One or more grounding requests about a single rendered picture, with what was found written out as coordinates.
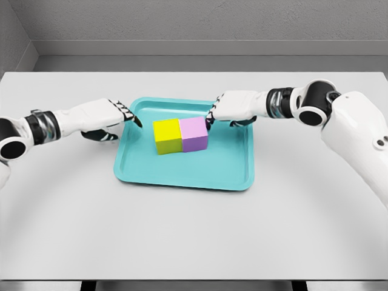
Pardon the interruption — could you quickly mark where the yellow cube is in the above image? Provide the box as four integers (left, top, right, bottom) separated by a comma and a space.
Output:
152, 118, 184, 156

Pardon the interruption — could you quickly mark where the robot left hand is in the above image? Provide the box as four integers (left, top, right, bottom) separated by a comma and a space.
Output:
76, 98, 143, 142

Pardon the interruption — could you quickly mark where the teal rectangular tray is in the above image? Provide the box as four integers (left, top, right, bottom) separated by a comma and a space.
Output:
113, 96, 255, 192

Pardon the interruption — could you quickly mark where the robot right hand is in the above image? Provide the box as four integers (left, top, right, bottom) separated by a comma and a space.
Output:
205, 90, 258, 130

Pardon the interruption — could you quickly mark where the pink purple cube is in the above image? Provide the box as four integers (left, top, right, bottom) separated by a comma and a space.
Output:
178, 116, 209, 153

